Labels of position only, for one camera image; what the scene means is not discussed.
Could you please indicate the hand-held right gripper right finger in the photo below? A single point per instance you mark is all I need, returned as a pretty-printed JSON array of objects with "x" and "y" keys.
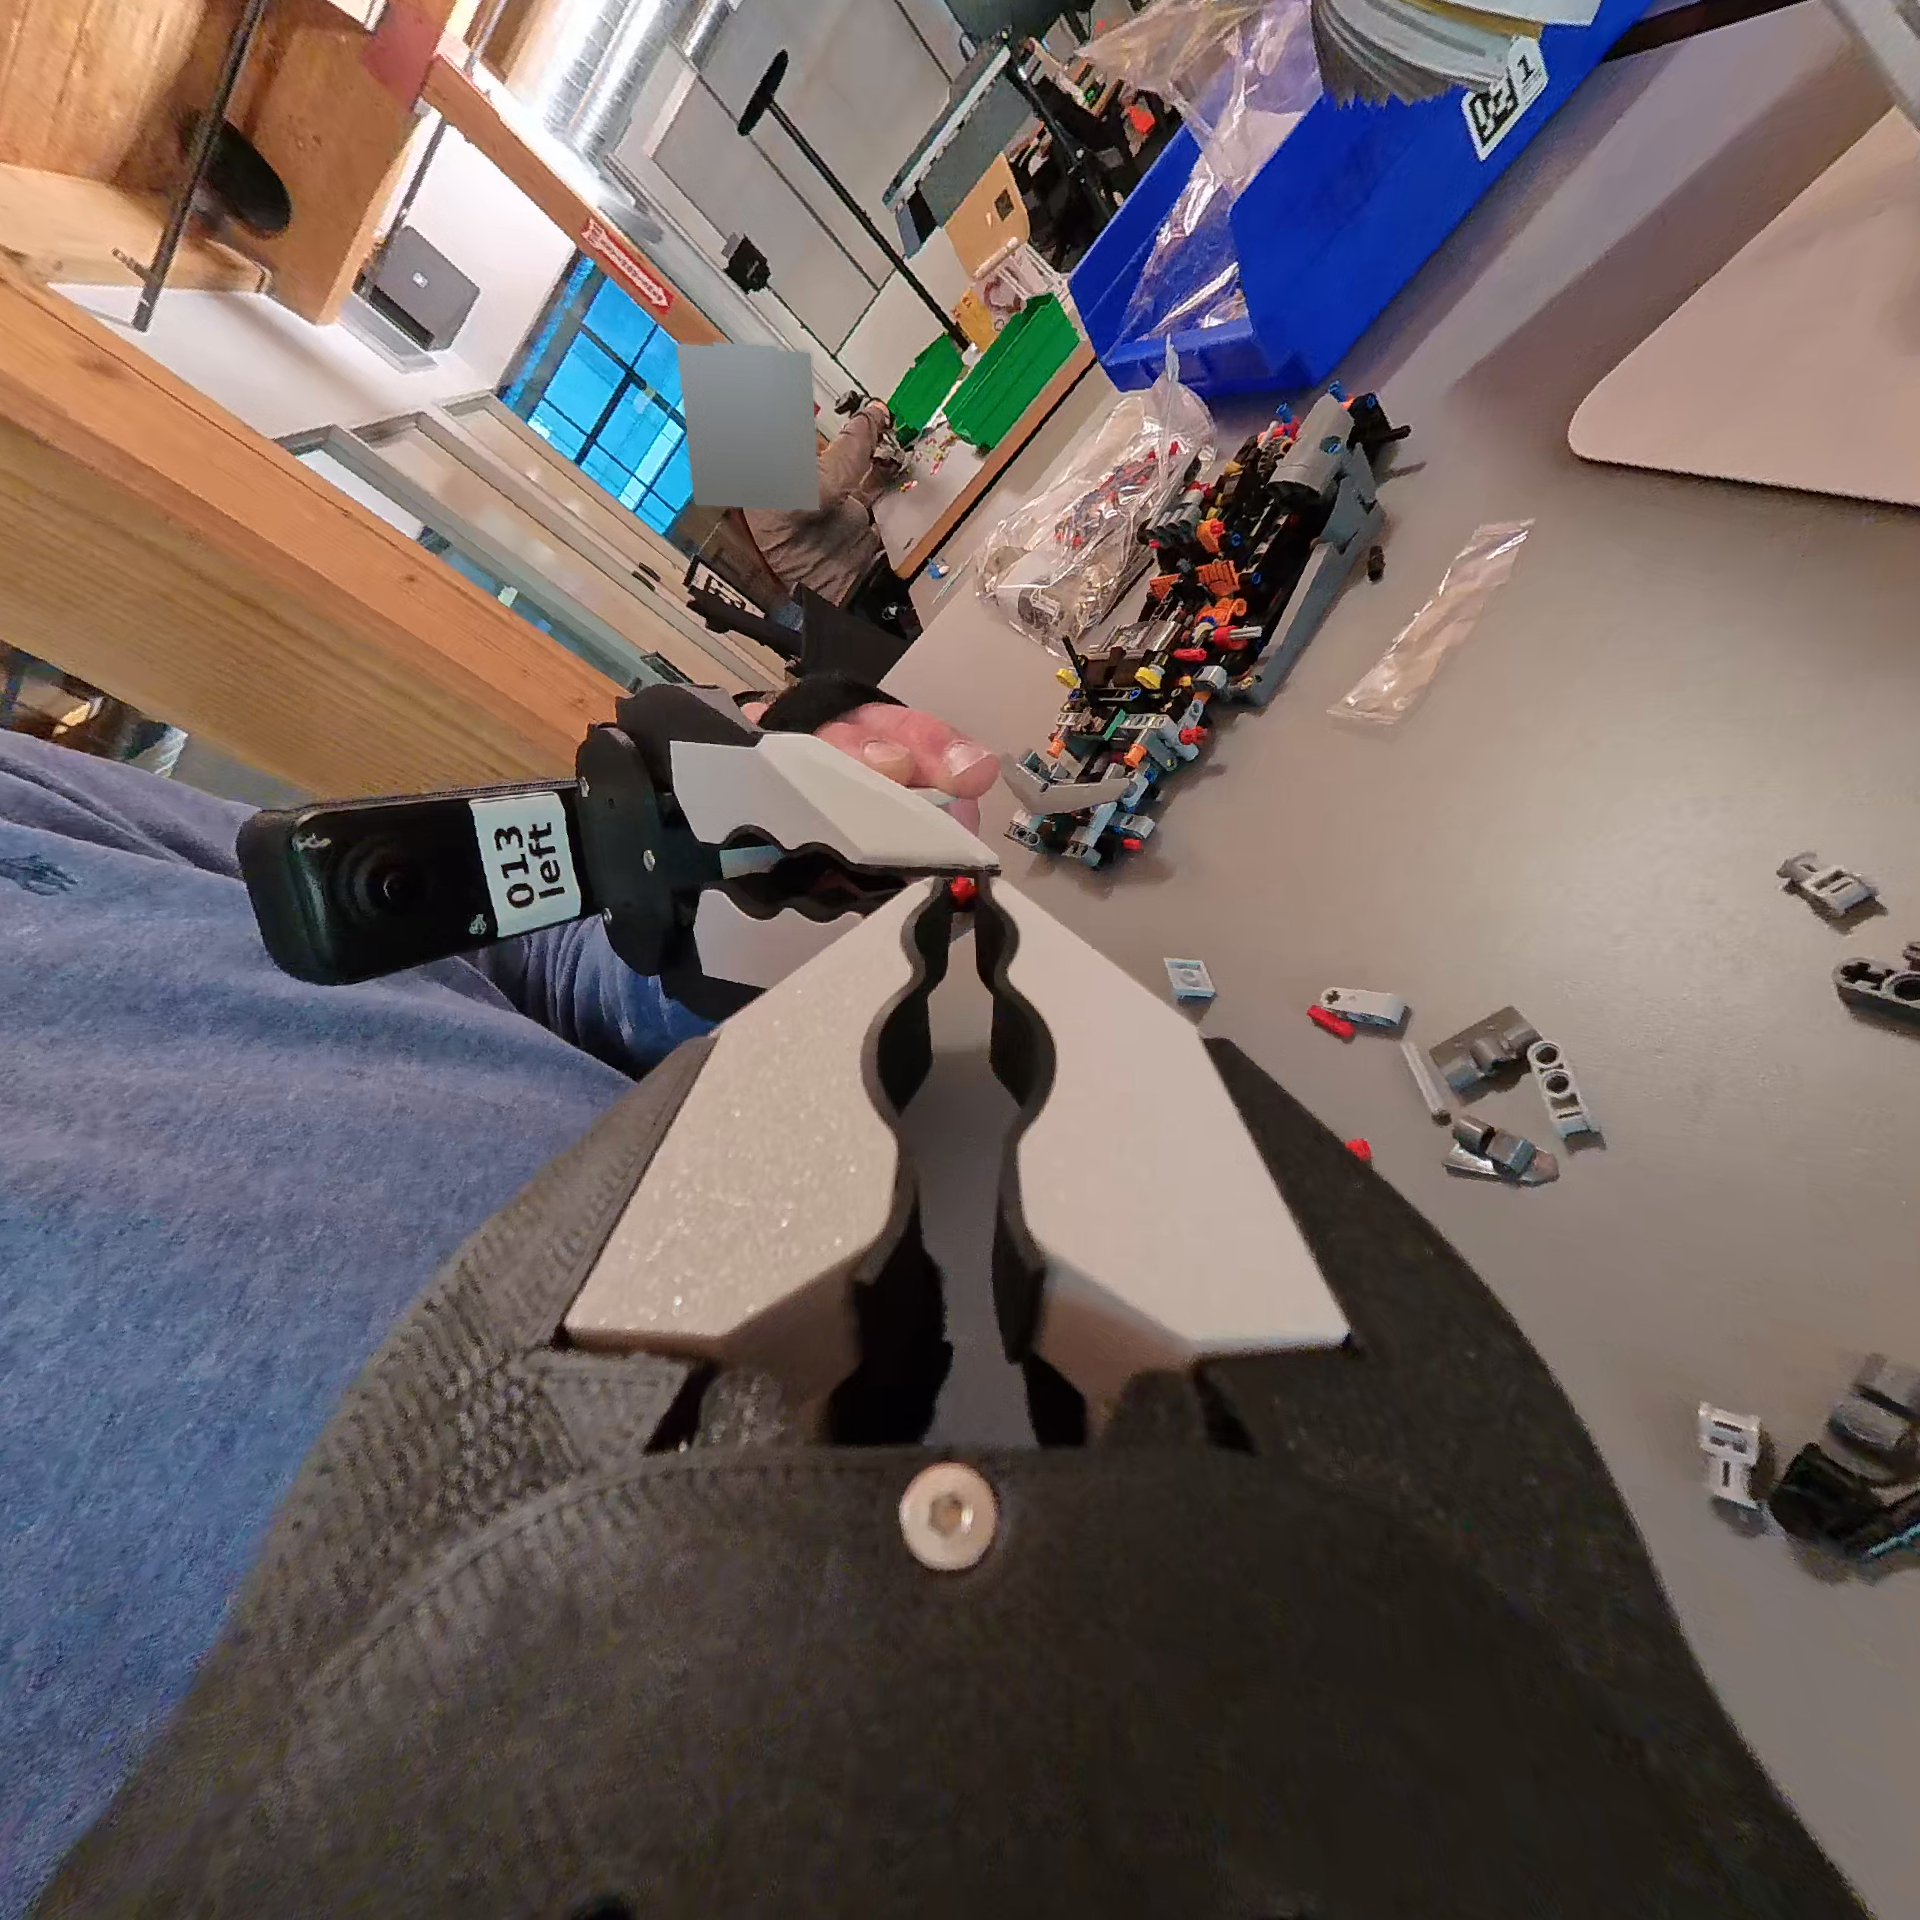
[{"x": 1172, "y": 1201}]

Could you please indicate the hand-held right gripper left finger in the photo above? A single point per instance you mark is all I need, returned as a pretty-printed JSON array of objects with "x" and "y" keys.
[{"x": 751, "y": 1185}]

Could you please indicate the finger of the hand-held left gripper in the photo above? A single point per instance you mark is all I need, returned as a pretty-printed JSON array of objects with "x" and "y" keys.
[
  {"x": 734, "y": 954},
  {"x": 809, "y": 802}
]

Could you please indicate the light blue lego tile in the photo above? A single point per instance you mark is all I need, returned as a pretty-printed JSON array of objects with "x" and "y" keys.
[{"x": 1191, "y": 980}]

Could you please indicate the long red lego pin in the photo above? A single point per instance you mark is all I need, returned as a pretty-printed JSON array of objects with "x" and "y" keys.
[{"x": 1326, "y": 1023}]

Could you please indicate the pale grey thin lego liftarm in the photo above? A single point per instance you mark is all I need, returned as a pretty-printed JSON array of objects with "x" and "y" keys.
[{"x": 1372, "y": 1009}]

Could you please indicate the scattered loose lego pieces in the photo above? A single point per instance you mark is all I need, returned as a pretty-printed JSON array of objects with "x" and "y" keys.
[{"x": 1484, "y": 1050}]

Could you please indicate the clear bag of lego parts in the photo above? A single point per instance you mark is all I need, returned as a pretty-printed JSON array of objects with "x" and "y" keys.
[{"x": 1080, "y": 524}]

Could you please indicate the lego car chassis model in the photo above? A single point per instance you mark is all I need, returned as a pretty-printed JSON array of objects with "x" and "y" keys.
[{"x": 1201, "y": 630}]

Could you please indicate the person's left hand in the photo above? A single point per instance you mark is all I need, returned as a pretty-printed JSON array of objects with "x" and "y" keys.
[{"x": 916, "y": 743}]

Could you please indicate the black chair with tag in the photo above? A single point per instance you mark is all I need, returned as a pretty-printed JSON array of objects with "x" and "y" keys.
[{"x": 840, "y": 630}]

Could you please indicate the neighbouring grey table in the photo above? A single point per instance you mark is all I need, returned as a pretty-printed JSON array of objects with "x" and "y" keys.
[{"x": 961, "y": 494}]

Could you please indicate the glass partition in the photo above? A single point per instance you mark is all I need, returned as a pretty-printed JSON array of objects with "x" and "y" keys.
[{"x": 495, "y": 510}]

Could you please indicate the green storage bin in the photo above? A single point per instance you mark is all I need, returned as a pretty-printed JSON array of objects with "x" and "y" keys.
[
  {"x": 926, "y": 390},
  {"x": 1020, "y": 368}
]

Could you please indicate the blue-lit window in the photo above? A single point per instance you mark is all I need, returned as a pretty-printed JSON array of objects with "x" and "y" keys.
[{"x": 600, "y": 376}]

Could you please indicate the large wooden beam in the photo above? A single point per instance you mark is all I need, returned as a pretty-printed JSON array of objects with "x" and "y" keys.
[{"x": 224, "y": 556}]

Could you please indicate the cardboard box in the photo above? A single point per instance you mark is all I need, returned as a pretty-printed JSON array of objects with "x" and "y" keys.
[{"x": 991, "y": 218}]

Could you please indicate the small empty clear bag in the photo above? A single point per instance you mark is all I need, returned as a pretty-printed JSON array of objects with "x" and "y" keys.
[{"x": 1434, "y": 623}]

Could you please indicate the black boom pole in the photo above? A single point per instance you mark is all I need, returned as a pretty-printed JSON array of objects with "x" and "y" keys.
[{"x": 765, "y": 93}]

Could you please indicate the crumpled clear plastic bags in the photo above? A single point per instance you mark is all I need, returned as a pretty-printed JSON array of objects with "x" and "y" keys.
[{"x": 1214, "y": 150}]

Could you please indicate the blue storage bin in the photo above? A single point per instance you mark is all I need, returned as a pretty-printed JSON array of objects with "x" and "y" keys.
[{"x": 1350, "y": 225}]

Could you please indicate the stack of paper booklets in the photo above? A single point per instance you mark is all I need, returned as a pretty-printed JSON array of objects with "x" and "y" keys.
[{"x": 1424, "y": 45}]

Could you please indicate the white desk stand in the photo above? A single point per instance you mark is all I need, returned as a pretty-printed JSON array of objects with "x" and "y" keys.
[{"x": 1769, "y": 346}]

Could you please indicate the red wall sign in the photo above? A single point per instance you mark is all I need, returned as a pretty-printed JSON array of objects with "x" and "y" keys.
[{"x": 623, "y": 263}]

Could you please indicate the black wall device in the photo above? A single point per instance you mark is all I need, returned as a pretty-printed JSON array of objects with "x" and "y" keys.
[{"x": 421, "y": 285}]

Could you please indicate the metal air duct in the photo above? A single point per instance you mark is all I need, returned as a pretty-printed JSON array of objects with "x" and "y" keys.
[{"x": 616, "y": 77}]

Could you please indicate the wooden loft frame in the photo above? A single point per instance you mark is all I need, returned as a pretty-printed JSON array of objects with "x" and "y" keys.
[{"x": 89, "y": 89}]

